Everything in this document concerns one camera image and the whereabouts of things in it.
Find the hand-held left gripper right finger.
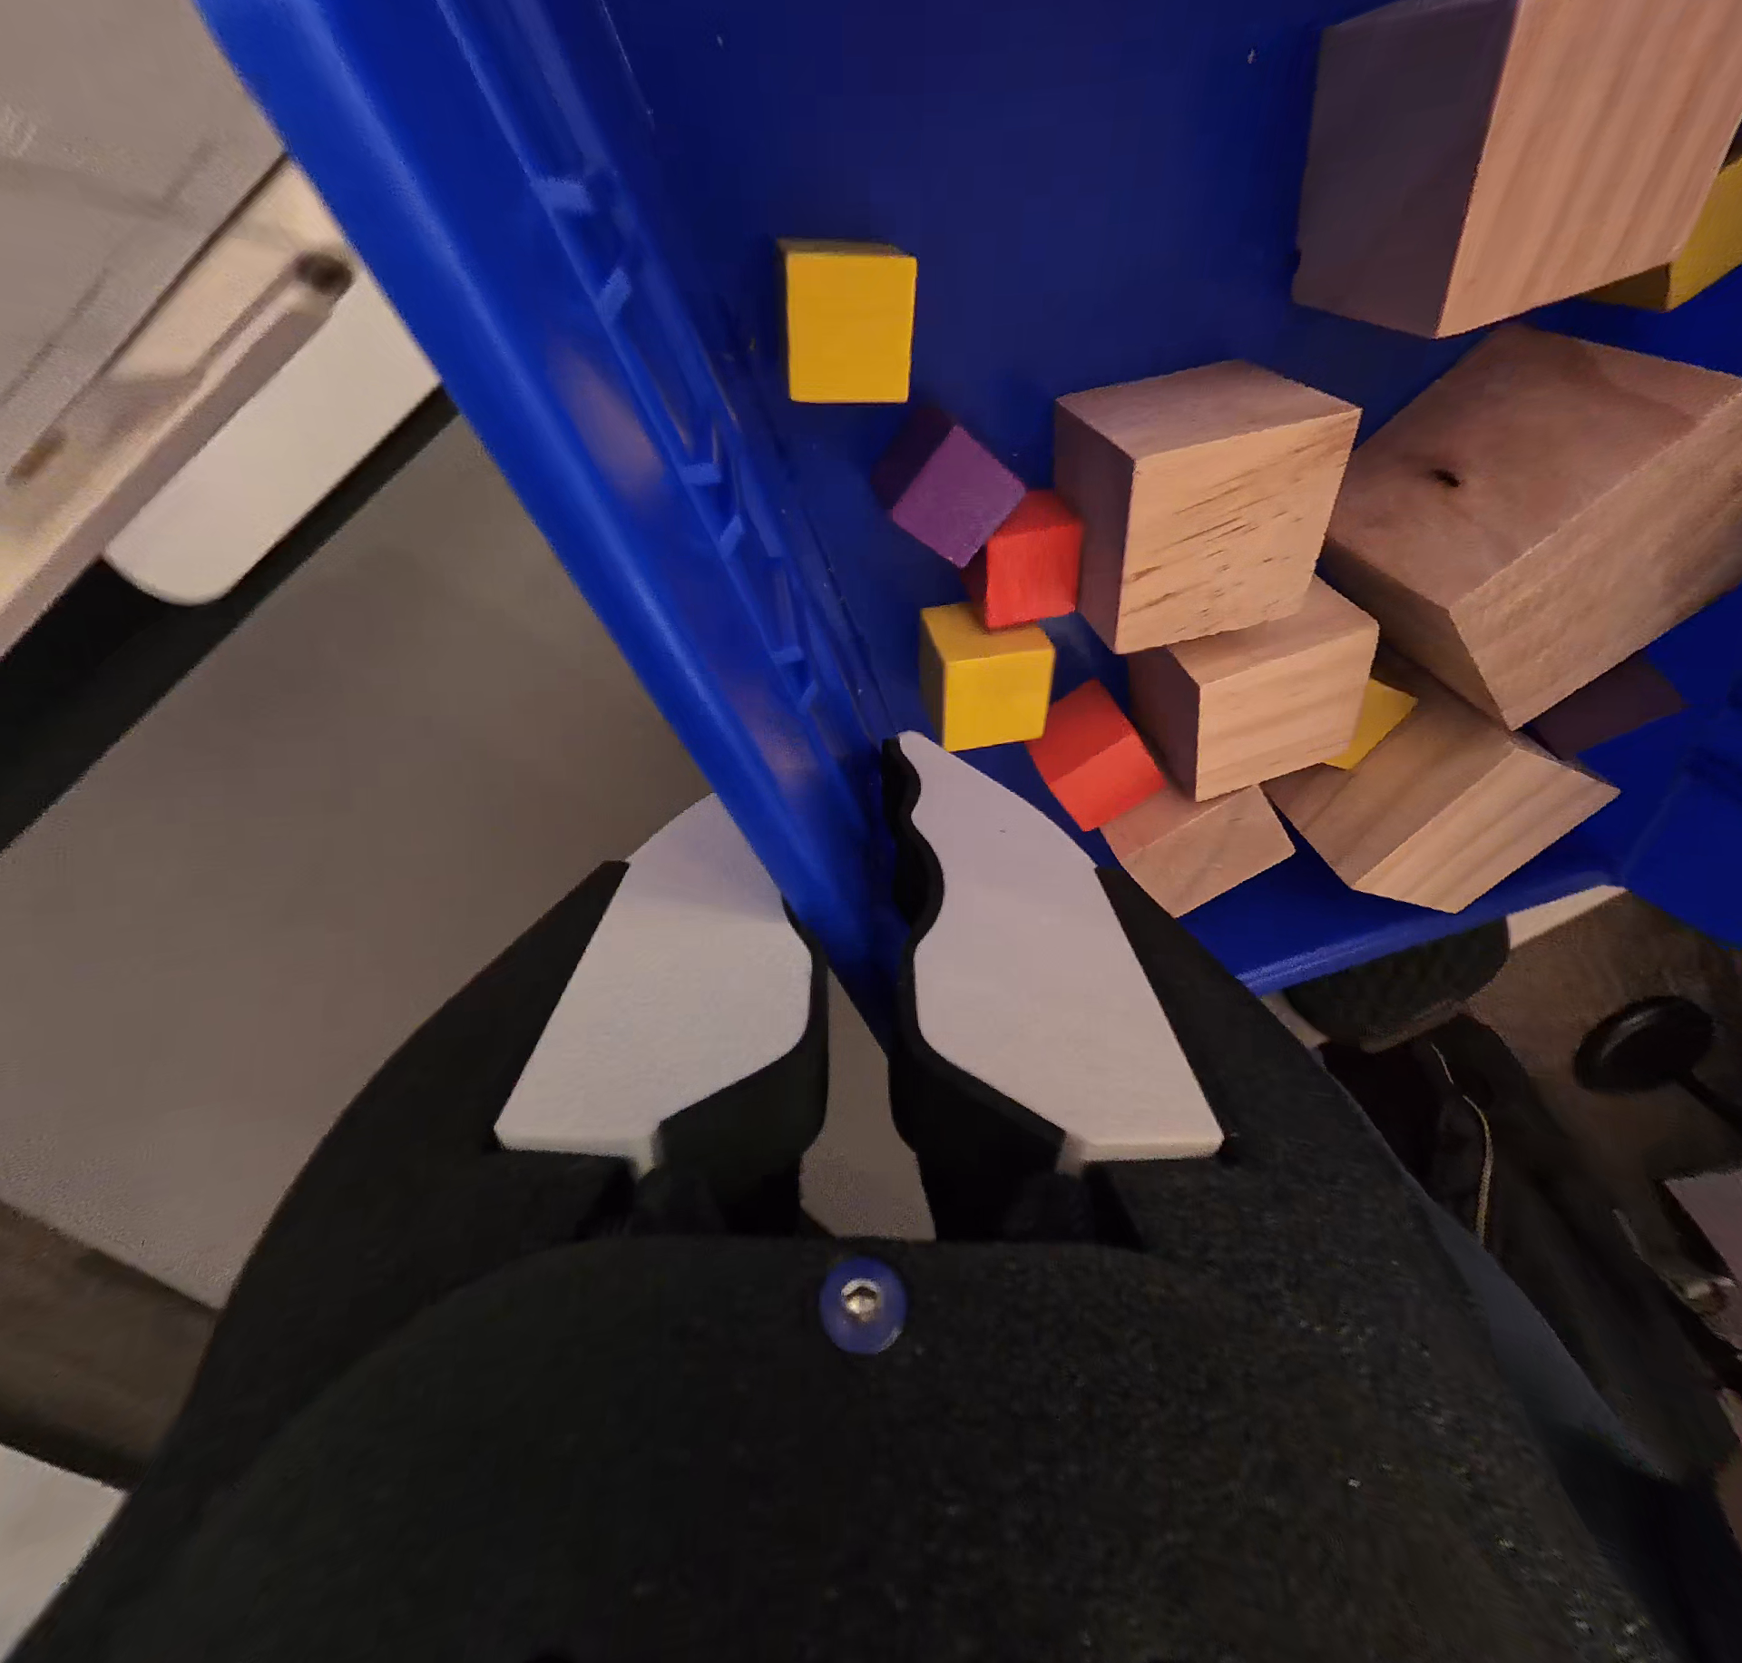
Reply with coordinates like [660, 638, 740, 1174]
[884, 731, 1228, 1163]

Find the pile of coloured wooden cubes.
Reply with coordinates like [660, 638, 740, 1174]
[779, 0, 1742, 916]

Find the white metal table frame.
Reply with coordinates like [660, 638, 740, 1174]
[0, 151, 452, 657]

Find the blue plastic box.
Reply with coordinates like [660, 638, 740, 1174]
[184, 0, 1742, 997]

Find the black caster wheel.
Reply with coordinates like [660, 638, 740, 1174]
[1580, 995, 1742, 1120]

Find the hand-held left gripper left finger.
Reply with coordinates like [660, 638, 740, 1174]
[491, 791, 833, 1163]

